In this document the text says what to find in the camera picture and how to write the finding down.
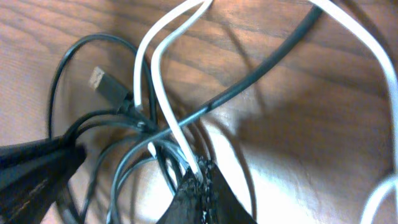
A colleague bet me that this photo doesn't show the white USB cable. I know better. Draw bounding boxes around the white USB cable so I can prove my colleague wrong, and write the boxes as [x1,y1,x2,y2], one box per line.
[132,0,398,224]

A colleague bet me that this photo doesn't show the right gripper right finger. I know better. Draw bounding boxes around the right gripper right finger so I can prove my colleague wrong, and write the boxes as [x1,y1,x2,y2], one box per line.
[203,161,256,224]

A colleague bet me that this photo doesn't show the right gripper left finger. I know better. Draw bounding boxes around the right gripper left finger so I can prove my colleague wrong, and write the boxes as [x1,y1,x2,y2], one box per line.
[157,168,203,224]

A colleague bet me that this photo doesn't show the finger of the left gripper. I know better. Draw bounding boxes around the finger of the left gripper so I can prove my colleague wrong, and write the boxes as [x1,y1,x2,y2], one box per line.
[1,145,86,224]
[1,137,76,169]

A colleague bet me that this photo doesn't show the black USB cable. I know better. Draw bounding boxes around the black USB cable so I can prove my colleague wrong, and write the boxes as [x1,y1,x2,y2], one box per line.
[46,4,324,224]

